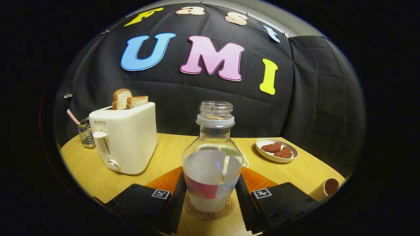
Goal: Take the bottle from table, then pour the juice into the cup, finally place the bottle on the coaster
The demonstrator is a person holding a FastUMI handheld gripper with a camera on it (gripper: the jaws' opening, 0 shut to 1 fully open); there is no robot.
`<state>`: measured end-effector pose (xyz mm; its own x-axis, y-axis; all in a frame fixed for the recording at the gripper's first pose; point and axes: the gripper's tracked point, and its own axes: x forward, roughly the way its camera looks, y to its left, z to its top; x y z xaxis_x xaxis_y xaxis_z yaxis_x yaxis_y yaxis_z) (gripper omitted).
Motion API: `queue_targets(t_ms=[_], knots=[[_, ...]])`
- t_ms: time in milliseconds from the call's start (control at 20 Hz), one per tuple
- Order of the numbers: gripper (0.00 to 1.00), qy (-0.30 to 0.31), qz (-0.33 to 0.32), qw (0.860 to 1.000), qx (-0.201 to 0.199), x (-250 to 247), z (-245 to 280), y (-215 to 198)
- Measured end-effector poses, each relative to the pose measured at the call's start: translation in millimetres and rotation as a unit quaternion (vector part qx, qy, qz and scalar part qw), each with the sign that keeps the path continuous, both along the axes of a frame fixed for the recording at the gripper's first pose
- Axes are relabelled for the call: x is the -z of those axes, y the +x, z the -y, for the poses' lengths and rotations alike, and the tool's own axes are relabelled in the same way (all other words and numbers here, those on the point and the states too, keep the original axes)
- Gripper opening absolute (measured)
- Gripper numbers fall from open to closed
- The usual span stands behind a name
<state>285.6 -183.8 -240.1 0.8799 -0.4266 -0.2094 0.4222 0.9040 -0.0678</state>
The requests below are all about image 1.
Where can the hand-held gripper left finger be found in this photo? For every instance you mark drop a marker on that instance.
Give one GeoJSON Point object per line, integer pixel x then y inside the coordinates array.
{"type": "Point", "coordinates": [174, 209]}

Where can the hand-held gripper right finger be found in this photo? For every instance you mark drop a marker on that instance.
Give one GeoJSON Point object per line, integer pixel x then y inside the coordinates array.
{"type": "Point", "coordinates": [246, 209]}

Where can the round wooden coaster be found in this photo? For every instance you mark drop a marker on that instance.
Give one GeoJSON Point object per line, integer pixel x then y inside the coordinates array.
{"type": "Point", "coordinates": [192, 209]}

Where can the clear plastic juice bottle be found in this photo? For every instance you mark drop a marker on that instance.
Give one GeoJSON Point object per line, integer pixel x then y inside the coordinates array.
{"type": "Point", "coordinates": [213, 164]}

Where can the beige cup with pink inside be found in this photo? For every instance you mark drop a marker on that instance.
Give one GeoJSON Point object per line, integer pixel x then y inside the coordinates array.
{"type": "Point", "coordinates": [316, 193]}

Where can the small white divided dish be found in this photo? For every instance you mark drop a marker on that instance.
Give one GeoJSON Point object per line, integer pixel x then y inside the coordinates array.
{"type": "Point", "coordinates": [245, 162]}

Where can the wooden table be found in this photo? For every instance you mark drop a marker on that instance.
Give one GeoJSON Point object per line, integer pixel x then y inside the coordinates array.
{"type": "Point", "coordinates": [164, 154]}

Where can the white oval plate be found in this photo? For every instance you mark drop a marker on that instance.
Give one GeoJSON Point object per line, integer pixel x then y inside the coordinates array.
{"type": "Point", "coordinates": [265, 156]}

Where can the reddish brown meat piece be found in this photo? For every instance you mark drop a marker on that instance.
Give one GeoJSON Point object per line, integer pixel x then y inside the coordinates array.
{"type": "Point", "coordinates": [283, 153]}
{"type": "Point", "coordinates": [271, 147]}

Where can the white toaster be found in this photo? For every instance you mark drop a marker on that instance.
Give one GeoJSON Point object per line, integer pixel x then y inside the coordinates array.
{"type": "Point", "coordinates": [131, 137]}

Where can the toast bread slice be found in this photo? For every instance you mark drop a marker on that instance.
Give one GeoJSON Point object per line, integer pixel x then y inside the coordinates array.
{"type": "Point", "coordinates": [122, 98]}
{"type": "Point", "coordinates": [139, 101]}

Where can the metal mesh holder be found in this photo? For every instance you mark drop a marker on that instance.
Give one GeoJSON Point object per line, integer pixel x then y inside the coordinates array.
{"type": "Point", "coordinates": [86, 134]}

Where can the black backdrop cloth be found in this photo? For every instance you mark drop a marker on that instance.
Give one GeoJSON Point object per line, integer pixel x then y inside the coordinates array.
{"type": "Point", "coordinates": [311, 98]}

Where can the pink striped straw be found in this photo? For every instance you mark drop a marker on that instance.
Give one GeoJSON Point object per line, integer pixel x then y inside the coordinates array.
{"type": "Point", "coordinates": [73, 116]}

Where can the pink clothes peg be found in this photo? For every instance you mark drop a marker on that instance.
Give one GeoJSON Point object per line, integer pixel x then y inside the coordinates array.
{"type": "Point", "coordinates": [105, 31]}

